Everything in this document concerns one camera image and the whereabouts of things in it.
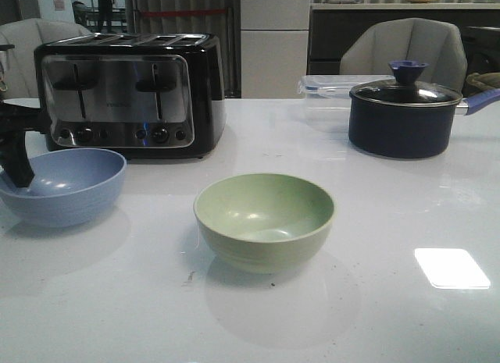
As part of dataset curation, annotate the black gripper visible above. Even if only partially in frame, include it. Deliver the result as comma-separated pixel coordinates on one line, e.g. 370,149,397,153
1,101,50,187

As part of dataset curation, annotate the blue bowl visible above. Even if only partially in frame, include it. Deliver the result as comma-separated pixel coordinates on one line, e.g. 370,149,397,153
1,148,127,227

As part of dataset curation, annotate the green bowl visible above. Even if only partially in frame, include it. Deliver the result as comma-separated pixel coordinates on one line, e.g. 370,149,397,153
194,173,335,274

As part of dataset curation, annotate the beige armchair left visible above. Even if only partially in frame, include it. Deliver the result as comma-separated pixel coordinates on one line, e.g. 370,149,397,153
1,18,91,99

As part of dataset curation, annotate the beige armchair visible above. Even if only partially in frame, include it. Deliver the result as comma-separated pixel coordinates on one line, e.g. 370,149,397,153
339,18,467,92
1,18,91,99

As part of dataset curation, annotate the black and steel toaster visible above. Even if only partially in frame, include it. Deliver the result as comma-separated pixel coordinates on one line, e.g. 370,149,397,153
34,34,226,159

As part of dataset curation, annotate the person in dark clothes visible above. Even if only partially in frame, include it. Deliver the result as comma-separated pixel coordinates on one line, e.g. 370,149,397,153
96,0,114,33

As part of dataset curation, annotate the red barrier tape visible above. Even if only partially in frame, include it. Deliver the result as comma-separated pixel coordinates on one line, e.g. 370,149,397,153
140,9,227,18

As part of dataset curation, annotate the white cabinet column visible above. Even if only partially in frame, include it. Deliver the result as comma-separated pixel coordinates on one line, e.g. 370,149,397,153
240,0,311,98

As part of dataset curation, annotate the clear plastic storage container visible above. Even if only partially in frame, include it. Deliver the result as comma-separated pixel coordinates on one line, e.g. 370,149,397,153
298,75,391,133

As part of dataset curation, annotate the dark kitchen counter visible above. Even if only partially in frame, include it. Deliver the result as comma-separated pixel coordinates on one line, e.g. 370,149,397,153
307,3,499,74

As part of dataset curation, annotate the beige armchair right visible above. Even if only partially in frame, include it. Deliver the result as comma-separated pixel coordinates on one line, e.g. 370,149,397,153
339,18,467,92

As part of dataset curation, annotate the dark blue saucepan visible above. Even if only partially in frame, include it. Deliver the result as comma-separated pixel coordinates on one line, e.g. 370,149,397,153
348,89,499,159

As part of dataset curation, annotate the glass pot lid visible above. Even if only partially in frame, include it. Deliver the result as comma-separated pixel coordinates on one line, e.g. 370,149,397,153
349,60,462,107

